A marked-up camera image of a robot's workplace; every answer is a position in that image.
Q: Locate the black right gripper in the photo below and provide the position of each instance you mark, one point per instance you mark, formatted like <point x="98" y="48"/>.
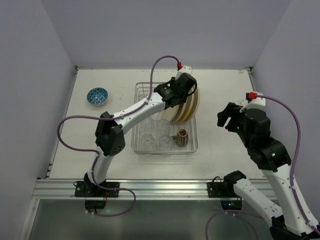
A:
<point x="232" y="120"/>

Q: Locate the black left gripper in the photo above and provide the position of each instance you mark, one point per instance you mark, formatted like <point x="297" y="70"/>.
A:
<point x="187" y="88"/>

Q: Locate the cream plate green band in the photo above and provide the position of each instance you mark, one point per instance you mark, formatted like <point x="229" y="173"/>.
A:
<point x="183" y="108"/>

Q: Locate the cream plate yellow band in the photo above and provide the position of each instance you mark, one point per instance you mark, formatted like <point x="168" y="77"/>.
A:
<point x="189" y="116"/>

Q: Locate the blue patterned bowl red outside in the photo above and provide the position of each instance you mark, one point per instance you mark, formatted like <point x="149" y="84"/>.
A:
<point x="97" y="96"/>

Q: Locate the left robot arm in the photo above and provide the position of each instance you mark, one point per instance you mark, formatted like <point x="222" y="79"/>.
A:
<point x="111" y="129"/>

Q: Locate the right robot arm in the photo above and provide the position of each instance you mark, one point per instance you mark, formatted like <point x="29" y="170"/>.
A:
<point x="290" y="218"/>

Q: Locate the cream plate rightmost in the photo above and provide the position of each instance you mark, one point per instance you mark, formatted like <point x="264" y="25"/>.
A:
<point x="197" y="102"/>

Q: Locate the clear glass back right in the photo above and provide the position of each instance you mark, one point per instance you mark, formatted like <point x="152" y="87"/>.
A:
<point x="163" y="127"/>

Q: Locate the clear glass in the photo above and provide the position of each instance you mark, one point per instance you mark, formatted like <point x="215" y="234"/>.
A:
<point x="147" y="143"/>
<point x="165" y="143"/>
<point x="163" y="127"/>
<point x="146" y="126"/>

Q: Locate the clear glass back left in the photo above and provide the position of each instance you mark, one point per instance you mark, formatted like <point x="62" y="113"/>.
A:
<point x="146" y="126"/>

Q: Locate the brown striped mug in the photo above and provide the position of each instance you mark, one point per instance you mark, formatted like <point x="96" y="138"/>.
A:
<point x="181" y="139"/>

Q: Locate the clear glass front right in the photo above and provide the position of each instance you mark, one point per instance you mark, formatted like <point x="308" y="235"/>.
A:
<point x="165" y="143"/>

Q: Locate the clear glass front left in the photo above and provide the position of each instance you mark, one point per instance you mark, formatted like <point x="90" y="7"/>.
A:
<point x="147" y="143"/>

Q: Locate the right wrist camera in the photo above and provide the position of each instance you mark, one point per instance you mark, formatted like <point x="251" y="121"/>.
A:
<point x="254" y="101"/>

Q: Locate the metal wire dish rack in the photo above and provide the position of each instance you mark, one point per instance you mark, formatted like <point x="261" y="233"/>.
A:
<point x="190" y="126"/>

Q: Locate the aluminium table edge rail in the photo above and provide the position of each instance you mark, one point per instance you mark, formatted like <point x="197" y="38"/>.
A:
<point x="252" y="80"/>

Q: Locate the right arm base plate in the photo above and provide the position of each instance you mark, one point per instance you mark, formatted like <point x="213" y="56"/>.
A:
<point x="215" y="188"/>

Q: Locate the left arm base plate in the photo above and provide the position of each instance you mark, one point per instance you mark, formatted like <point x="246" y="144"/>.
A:
<point x="83" y="191"/>

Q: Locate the aluminium front mounting rail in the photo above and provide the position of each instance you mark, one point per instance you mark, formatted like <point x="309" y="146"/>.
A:
<point x="144" y="189"/>

